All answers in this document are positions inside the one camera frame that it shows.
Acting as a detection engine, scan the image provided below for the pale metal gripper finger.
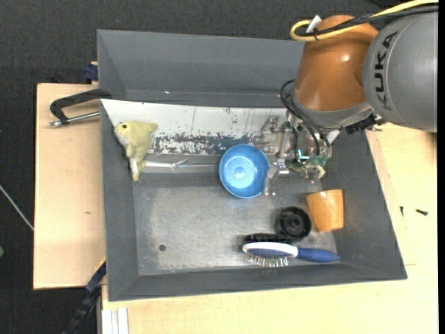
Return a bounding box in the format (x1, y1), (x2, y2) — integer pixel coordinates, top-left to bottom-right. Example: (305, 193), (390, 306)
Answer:
(259, 116), (290, 153)
(263, 161), (291, 197)

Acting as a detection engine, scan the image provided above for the blue bowl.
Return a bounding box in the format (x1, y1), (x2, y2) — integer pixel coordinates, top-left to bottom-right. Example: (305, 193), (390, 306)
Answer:
(218, 143), (270, 200)

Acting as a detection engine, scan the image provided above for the black round ribbed disc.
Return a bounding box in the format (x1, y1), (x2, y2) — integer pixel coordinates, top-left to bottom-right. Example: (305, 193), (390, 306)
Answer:
(274, 205), (313, 240)

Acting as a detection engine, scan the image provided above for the orange cup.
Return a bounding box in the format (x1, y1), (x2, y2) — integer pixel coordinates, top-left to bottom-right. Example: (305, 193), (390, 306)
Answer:
(305, 188), (345, 233)

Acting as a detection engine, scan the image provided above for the blue and white hairbrush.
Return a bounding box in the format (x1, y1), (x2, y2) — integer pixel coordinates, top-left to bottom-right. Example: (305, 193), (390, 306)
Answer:
(241, 241), (341, 269)

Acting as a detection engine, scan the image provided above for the grey metal bin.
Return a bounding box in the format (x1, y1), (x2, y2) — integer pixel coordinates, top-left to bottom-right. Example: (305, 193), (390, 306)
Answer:
(96, 29), (408, 302)

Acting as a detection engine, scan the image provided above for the yellow-green toy animal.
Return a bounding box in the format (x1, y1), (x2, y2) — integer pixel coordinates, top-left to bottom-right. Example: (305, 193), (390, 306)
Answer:
(113, 120), (159, 182)

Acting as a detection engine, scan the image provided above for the pale wood flat board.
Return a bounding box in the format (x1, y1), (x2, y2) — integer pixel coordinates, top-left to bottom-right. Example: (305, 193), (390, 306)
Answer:
(33, 82), (107, 290)

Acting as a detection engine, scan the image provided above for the black cylinder on white bracket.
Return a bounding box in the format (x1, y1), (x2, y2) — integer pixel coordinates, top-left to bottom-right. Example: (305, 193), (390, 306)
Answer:
(326, 113), (384, 144)

